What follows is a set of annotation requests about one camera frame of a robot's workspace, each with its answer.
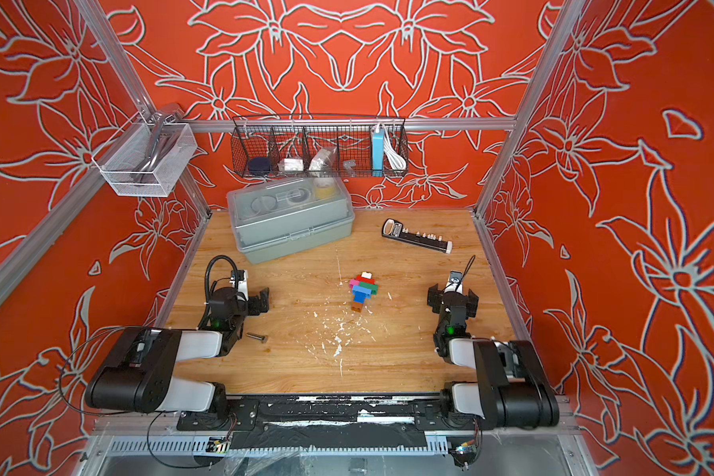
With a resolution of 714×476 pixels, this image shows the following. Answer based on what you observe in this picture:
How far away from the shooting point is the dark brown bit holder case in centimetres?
109

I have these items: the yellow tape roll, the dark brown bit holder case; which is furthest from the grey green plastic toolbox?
the dark brown bit holder case

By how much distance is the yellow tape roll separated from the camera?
1004 millimetres

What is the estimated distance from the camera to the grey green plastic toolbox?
36.9 inches
